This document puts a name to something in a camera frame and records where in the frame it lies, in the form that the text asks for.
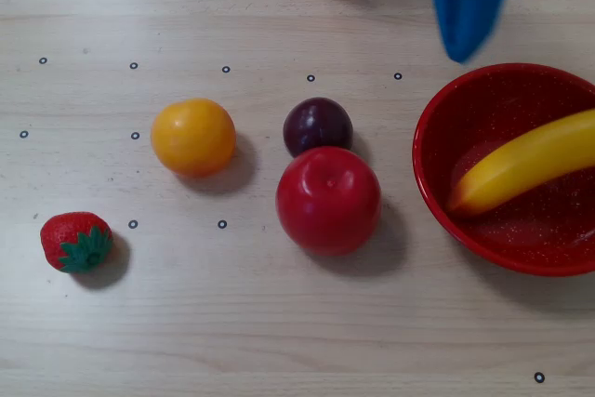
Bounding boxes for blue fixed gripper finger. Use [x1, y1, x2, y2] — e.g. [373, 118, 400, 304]
[421, 0, 536, 64]

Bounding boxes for yellow banana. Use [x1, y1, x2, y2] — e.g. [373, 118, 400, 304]
[446, 108, 595, 218]

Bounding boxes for red speckled bowl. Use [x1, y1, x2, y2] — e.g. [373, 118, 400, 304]
[411, 62, 595, 277]

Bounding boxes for dark purple plum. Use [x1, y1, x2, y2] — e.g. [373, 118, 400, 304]
[282, 97, 354, 159]

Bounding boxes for red apple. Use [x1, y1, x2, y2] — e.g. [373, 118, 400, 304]
[275, 145, 383, 258]

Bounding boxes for round orange-yellow fruit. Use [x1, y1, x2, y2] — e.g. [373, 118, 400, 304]
[150, 98, 237, 179]

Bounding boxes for red strawberry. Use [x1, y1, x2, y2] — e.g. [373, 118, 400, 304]
[39, 211, 114, 275]

